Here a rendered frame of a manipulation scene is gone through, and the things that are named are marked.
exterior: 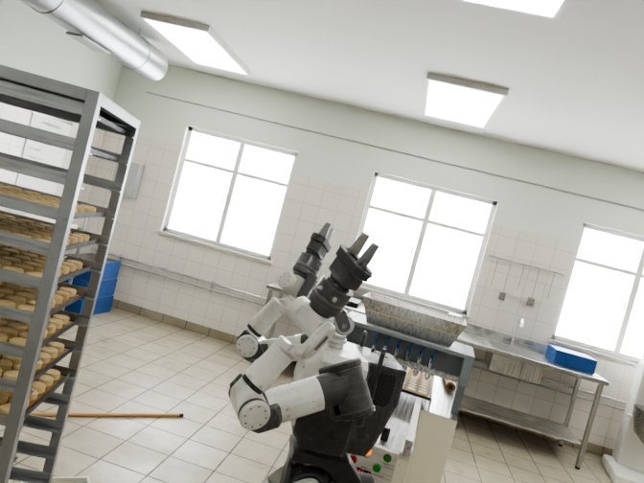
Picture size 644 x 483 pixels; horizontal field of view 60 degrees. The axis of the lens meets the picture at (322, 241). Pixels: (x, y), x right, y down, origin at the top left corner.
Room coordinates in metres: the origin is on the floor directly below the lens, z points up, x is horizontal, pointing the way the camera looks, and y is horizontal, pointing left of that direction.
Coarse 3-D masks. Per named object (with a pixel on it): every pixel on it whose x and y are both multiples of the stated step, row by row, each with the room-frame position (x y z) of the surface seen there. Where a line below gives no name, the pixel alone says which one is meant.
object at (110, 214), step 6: (12, 186) 1.76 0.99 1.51; (18, 186) 1.76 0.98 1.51; (36, 192) 1.77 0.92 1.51; (42, 192) 1.77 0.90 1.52; (60, 198) 1.78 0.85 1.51; (84, 204) 1.79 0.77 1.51; (90, 204) 1.79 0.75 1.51; (96, 210) 1.79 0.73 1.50; (102, 210) 1.79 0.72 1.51; (108, 210) 1.80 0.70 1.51; (114, 210) 1.80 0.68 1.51; (108, 216) 1.80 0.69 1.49; (114, 216) 1.80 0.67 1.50
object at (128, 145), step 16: (128, 144) 1.80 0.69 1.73; (112, 192) 1.80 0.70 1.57; (112, 208) 1.80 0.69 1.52; (112, 224) 1.80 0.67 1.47; (96, 256) 1.80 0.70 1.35; (96, 288) 1.80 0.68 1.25; (80, 336) 1.80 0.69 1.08; (64, 384) 1.80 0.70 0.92; (64, 416) 1.80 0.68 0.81; (48, 464) 1.80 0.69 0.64
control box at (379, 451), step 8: (376, 448) 2.17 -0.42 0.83; (384, 448) 2.17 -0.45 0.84; (360, 456) 2.18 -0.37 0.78; (368, 456) 2.18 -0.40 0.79; (376, 456) 2.17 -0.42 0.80; (392, 456) 2.16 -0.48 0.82; (360, 464) 2.18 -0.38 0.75; (368, 464) 2.18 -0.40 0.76; (384, 464) 2.16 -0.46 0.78; (392, 464) 2.16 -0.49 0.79; (376, 472) 2.17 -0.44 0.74; (384, 472) 2.16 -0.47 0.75; (392, 472) 2.15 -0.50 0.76; (376, 480) 2.17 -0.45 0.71; (384, 480) 2.16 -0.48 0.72
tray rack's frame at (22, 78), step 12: (0, 72) 1.32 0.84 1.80; (12, 72) 1.33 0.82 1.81; (24, 72) 1.33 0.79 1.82; (24, 84) 1.35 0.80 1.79; (36, 84) 1.34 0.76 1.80; (48, 84) 1.34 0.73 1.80; (60, 84) 1.34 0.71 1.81; (72, 84) 1.35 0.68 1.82; (60, 96) 1.68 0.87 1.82; (72, 96) 1.35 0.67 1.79; (84, 96) 1.35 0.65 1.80; (108, 108) 1.45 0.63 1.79; (120, 108) 1.56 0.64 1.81; (108, 120) 1.79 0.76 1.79; (120, 120) 1.64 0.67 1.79; (132, 120) 1.72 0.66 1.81
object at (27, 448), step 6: (0, 438) 1.77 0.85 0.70; (0, 444) 1.78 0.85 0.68; (18, 444) 1.78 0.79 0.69; (24, 444) 1.78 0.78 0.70; (30, 444) 1.79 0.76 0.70; (36, 444) 1.79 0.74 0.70; (18, 450) 1.77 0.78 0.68; (24, 450) 1.78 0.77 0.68; (30, 450) 1.79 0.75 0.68; (36, 450) 1.79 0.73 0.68; (42, 450) 1.79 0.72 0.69; (48, 450) 1.80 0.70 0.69; (54, 450) 1.80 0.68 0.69; (36, 456) 1.77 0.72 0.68; (42, 456) 1.77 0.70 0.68; (48, 456) 1.78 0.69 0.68; (54, 456) 1.79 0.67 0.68
